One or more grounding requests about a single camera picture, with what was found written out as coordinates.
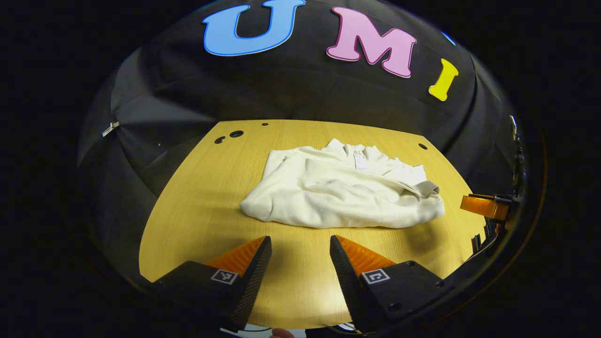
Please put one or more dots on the black backdrop cloth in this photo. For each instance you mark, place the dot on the black backdrop cloth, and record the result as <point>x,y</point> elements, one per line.
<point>305,94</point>

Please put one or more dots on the silver metal clip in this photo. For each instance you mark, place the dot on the silver metal clip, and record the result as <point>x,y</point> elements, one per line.
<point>111,128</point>

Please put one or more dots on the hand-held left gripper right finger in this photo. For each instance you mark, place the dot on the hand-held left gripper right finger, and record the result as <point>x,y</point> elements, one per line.
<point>350,286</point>

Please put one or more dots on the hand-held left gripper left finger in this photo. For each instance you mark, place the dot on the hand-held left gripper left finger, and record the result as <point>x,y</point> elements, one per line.
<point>251,286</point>

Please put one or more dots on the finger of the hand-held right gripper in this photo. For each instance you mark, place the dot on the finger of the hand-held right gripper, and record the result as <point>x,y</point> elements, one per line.
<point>483,206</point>

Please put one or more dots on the cream sweatshirt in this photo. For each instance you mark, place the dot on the cream sweatshirt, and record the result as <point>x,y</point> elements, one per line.
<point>338,202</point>

